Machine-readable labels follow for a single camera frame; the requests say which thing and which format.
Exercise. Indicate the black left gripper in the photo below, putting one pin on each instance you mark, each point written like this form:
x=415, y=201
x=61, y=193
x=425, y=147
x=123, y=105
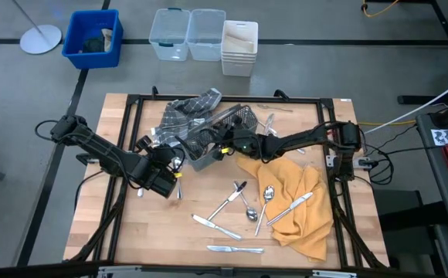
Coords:
x=162, y=173

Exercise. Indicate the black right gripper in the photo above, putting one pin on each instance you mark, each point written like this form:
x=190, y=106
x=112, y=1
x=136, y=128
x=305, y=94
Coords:
x=247, y=144

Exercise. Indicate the grey mesh silverware basket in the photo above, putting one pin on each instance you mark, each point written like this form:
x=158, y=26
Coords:
x=204, y=158

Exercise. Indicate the silver table knife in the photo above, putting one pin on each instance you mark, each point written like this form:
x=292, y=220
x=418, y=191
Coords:
x=216, y=227
x=289, y=209
x=226, y=202
x=235, y=249
x=269, y=123

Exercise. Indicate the long silver spoon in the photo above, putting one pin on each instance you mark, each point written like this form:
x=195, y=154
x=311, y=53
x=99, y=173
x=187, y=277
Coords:
x=269, y=192

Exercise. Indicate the short silver spoon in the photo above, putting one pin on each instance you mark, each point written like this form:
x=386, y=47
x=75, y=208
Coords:
x=252, y=215

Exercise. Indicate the yellow terry towel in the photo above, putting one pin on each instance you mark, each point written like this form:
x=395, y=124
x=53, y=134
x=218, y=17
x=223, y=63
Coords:
x=305, y=231

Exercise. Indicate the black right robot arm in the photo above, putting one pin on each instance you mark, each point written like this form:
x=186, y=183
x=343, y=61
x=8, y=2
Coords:
x=305, y=139

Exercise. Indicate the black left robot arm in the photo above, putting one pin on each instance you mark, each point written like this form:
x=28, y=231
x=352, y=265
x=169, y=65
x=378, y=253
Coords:
x=104, y=152

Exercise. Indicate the grey checked dish towel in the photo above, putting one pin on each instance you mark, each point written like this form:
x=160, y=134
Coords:
x=185, y=112

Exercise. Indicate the white stacked bins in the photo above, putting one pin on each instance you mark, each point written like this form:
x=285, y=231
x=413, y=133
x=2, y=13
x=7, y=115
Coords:
x=239, y=62

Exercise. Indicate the beige cloth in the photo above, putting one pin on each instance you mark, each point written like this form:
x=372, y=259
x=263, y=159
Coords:
x=239, y=43

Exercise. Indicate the clear plastic bin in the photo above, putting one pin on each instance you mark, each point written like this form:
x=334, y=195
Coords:
x=206, y=34

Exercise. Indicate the dark cloth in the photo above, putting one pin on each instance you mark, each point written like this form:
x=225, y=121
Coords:
x=92, y=45

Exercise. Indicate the beige folded item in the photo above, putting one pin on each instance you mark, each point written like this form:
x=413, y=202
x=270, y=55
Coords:
x=107, y=38

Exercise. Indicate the blue plastic bin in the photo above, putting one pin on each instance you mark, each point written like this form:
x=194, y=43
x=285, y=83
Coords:
x=89, y=23

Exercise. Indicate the white round-base floor stand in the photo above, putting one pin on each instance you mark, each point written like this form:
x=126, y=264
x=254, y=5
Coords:
x=40, y=38

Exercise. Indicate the dark grey desk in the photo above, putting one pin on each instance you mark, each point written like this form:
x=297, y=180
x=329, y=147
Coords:
x=440, y=201

